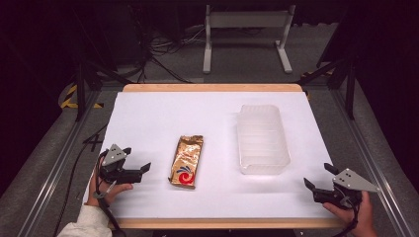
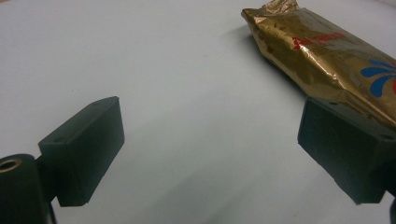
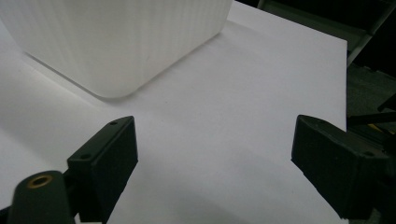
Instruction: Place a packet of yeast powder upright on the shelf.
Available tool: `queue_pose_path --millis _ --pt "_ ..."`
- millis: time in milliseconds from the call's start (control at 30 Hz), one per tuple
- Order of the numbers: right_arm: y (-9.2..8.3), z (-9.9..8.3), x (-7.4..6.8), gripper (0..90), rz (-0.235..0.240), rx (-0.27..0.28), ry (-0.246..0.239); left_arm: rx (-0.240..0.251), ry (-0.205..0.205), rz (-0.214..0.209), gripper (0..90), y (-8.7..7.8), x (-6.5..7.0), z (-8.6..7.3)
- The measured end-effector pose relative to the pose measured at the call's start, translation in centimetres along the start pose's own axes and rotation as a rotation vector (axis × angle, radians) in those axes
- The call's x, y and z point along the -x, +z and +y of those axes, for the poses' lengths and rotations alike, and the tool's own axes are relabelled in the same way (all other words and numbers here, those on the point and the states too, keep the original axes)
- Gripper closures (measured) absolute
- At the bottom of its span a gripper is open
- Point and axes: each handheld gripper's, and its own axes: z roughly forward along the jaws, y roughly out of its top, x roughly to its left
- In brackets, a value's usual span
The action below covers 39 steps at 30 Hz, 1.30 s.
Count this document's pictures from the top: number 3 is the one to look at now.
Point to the white ribbed plastic bin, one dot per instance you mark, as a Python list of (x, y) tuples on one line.
[(118, 43)]

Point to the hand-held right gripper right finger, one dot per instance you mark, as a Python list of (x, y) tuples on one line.
[(336, 165)]

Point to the black metal bar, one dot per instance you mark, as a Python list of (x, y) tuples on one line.
[(370, 118)]

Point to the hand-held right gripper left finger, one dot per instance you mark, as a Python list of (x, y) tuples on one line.
[(102, 161)]

